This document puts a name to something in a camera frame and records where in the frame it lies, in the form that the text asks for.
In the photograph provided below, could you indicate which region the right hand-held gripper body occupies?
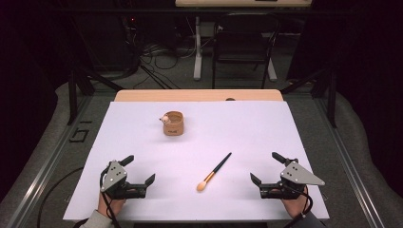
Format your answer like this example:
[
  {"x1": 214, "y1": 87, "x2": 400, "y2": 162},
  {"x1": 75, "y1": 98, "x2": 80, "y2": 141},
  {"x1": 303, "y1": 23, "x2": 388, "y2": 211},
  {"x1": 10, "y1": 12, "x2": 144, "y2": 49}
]
[{"x1": 259, "y1": 158, "x2": 326, "y2": 200}]

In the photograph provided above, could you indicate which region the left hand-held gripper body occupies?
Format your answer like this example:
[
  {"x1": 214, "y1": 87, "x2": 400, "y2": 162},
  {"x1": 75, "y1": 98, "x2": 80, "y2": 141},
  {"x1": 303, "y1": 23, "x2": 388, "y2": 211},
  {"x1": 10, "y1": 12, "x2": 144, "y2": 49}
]
[{"x1": 100, "y1": 160, "x2": 148, "y2": 200}]

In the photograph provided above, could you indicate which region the round wooden brush holder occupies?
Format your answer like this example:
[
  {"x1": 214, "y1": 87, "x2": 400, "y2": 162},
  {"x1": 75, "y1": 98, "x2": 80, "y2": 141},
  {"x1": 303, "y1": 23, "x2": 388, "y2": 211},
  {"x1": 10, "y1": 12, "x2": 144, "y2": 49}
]
[{"x1": 159, "y1": 110, "x2": 185, "y2": 137}]

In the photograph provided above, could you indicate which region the black cable on floor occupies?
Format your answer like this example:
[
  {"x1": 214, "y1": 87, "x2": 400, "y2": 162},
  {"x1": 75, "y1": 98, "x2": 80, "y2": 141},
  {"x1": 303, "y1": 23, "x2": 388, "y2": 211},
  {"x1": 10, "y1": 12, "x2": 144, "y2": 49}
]
[{"x1": 36, "y1": 166, "x2": 86, "y2": 228}]

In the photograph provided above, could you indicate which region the aluminium floor rail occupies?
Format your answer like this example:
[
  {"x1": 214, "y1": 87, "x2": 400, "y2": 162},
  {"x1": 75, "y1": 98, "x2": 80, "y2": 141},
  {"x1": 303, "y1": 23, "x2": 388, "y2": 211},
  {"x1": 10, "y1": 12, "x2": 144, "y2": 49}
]
[
  {"x1": 6, "y1": 94, "x2": 93, "y2": 228},
  {"x1": 313, "y1": 94, "x2": 386, "y2": 228}
]

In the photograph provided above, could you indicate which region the right hand-held gripper black cable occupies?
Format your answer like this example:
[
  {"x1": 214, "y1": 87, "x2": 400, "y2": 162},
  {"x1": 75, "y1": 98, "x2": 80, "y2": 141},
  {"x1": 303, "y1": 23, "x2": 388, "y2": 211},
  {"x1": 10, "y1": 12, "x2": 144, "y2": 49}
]
[{"x1": 282, "y1": 183, "x2": 315, "y2": 228}]

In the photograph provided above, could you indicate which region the hand-held gripper black cable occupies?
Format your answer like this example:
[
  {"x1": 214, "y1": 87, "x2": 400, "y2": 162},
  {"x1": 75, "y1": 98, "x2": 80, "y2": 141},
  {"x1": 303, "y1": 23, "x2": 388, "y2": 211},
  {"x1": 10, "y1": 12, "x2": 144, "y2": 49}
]
[
  {"x1": 99, "y1": 169, "x2": 122, "y2": 228},
  {"x1": 282, "y1": 183, "x2": 315, "y2": 228}
]

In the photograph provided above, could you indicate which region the light wooden table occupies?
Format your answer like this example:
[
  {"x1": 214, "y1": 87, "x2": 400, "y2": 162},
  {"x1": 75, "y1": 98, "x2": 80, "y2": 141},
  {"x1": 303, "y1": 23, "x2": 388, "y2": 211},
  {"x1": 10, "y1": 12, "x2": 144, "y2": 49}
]
[{"x1": 113, "y1": 88, "x2": 284, "y2": 103}]

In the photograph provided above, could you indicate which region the tangle of floor cables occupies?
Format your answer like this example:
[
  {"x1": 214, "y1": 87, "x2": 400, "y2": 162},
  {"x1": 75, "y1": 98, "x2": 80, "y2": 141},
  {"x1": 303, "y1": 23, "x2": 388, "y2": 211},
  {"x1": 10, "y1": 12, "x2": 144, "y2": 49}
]
[{"x1": 132, "y1": 40, "x2": 198, "y2": 90}]

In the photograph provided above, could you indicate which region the person's left hand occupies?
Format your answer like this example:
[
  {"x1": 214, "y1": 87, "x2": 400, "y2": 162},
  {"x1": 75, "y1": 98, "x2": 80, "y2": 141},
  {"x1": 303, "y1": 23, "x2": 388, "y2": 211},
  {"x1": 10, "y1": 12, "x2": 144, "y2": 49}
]
[{"x1": 97, "y1": 193, "x2": 127, "y2": 219}]

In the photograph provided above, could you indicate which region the person's right hand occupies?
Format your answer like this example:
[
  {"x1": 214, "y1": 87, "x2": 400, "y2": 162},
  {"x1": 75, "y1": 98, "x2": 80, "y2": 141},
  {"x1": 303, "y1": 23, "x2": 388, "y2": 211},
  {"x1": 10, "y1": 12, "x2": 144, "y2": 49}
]
[{"x1": 280, "y1": 187, "x2": 311, "y2": 219}]

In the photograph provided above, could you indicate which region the white-legged desk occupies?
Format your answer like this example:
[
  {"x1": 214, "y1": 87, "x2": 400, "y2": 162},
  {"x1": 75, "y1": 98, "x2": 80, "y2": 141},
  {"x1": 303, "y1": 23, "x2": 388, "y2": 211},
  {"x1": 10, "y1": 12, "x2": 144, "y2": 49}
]
[{"x1": 174, "y1": 0, "x2": 314, "y2": 82}]

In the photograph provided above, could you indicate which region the left hand-held gripper black cable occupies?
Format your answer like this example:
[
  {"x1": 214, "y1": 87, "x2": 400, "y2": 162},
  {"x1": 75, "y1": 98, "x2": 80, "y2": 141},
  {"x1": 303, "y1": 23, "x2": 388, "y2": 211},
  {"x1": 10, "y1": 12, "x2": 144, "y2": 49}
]
[{"x1": 99, "y1": 169, "x2": 122, "y2": 228}]

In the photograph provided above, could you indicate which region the white table mat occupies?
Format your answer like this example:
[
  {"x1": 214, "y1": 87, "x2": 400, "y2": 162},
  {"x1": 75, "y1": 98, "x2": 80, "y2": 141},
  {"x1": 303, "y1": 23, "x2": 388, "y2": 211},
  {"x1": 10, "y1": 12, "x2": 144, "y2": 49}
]
[{"x1": 62, "y1": 101, "x2": 331, "y2": 222}]

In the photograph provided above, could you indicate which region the black metal chair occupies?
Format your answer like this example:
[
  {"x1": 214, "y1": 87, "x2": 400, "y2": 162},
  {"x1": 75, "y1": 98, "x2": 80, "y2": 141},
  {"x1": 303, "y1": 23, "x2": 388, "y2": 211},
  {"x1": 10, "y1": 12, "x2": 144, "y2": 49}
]
[{"x1": 211, "y1": 12, "x2": 281, "y2": 90}]

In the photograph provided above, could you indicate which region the makeup brush with black handle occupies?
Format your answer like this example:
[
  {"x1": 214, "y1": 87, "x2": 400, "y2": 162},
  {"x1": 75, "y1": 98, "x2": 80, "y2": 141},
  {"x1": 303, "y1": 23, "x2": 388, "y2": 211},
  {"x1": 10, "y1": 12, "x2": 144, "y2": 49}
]
[{"x1": 196, "y1": 152, "x2": 233, "y2": 193}]

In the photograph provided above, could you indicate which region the black metal stand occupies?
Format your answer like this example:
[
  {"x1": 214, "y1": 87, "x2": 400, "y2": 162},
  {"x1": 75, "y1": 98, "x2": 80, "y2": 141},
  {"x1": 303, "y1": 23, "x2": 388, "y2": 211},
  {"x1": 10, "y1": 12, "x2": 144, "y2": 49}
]
[
  {"x1": 67, "y1": 67, "x2": 125, "y2": 126},
  {"x1": 279, "y1": 67, "x2": 337, "y2": 129}
]

